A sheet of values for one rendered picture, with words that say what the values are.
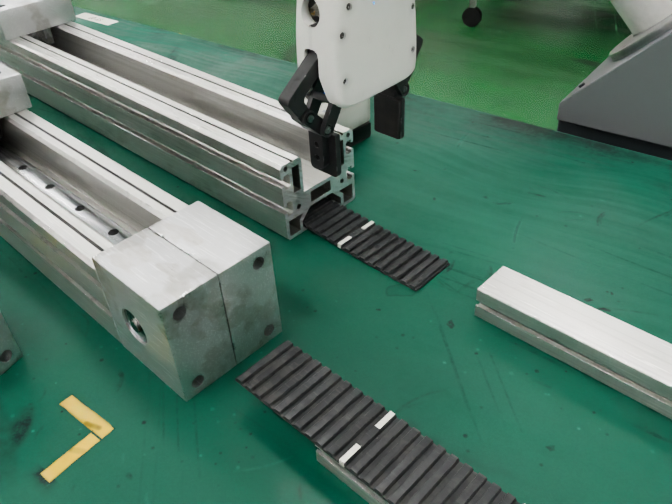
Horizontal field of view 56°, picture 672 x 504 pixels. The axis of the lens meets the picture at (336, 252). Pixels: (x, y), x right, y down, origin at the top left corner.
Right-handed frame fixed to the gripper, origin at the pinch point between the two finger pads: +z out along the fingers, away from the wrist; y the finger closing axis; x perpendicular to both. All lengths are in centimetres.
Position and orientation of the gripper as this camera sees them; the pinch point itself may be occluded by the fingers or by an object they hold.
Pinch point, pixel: (358, 140)
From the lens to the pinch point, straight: 58.0
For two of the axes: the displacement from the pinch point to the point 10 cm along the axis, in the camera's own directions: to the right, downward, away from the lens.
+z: 0.5, 7.9, 6.1
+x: -7.3, -3.9, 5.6
